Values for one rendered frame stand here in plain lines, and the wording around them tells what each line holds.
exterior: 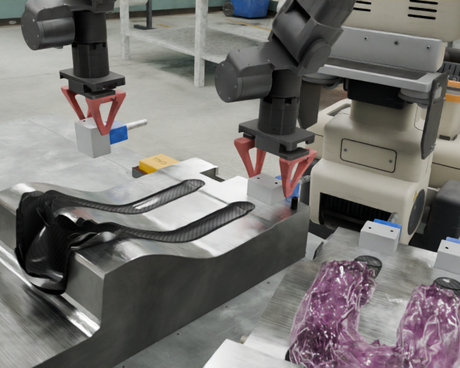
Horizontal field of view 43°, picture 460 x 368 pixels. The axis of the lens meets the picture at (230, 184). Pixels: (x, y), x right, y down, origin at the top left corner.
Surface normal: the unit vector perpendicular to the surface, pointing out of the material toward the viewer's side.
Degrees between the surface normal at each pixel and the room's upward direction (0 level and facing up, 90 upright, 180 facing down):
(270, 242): 90
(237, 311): 0
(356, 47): 90
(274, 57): 27
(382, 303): 6
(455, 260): 90
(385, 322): 13
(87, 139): 93
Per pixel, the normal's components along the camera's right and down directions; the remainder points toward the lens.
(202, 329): 0.04, -0.91
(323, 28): 0.48, 0.74
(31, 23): -0.71, 0.29
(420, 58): -0.55, 0.33
